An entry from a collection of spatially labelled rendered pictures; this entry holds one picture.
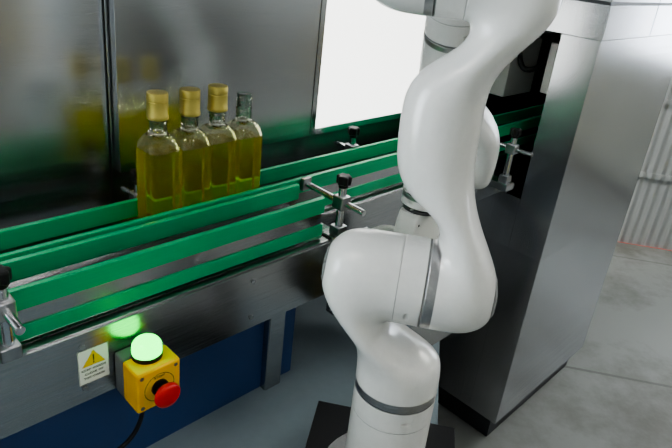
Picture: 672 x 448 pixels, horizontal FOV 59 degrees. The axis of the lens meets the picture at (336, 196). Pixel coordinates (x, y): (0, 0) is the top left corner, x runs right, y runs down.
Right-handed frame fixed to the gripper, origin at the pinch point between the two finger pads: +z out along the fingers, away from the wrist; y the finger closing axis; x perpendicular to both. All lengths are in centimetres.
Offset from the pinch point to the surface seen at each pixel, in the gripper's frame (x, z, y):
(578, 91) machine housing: -6, -29, -74
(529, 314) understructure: -3, 44, -77
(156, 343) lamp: -7, -4, 52
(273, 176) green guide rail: -29.9, -13.2, 11.7
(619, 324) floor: -2, 98, -193
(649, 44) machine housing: -3, -40, -111
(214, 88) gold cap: -26, -35, 30
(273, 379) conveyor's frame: -11.8, 21.7, 24.0
